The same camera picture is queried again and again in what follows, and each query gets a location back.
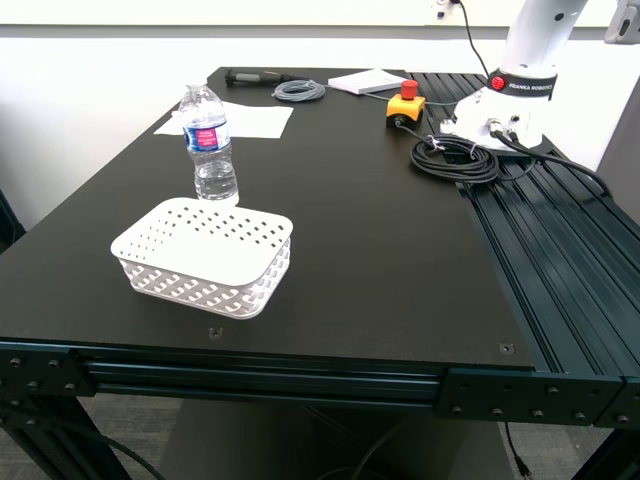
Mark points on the clear plastic water bottle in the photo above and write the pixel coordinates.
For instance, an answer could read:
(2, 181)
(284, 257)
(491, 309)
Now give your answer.
(215, 165)

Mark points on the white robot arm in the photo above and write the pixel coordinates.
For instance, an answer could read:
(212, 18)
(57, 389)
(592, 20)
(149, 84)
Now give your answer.
(530, 45)

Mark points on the white plastic lattice basket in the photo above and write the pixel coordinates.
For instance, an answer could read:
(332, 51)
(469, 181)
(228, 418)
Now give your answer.
(200, 245)

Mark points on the white paper sheet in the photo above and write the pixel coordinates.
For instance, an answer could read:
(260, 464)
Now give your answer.
(255, 120)

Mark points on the yellow emergency stop button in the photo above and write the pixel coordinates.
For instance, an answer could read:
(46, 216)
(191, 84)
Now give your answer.
(405, 107)

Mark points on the white booklet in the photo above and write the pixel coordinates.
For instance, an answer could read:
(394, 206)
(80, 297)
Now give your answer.
(367, 81)

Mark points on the black handheld enabling device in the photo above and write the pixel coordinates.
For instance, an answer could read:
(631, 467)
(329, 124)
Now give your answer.
(245, 77)

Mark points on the grey cabinet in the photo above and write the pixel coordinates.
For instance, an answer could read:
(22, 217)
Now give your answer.
(620, 140)

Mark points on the black aluminium table frame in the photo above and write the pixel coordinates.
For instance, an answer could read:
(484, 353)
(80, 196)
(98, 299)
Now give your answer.
(550, 240)

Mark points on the white wall outlet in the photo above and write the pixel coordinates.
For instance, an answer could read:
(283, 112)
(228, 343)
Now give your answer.
(441, 10)

